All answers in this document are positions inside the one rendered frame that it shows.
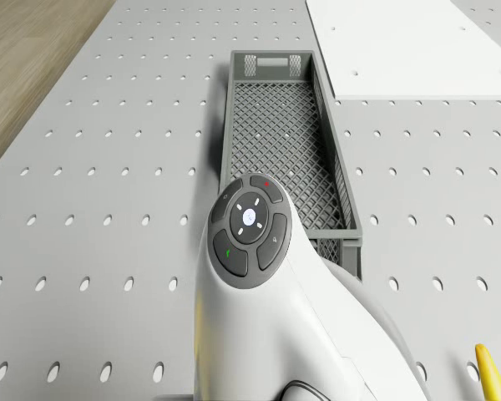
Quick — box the dark grey basket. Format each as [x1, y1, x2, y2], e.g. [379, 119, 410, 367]
[217, 49, 365, 282]

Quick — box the white board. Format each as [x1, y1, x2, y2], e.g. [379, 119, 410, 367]
[304, 0, 501, 102]

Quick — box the banana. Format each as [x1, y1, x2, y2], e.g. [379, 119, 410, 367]
[474, 343, 501, 401]

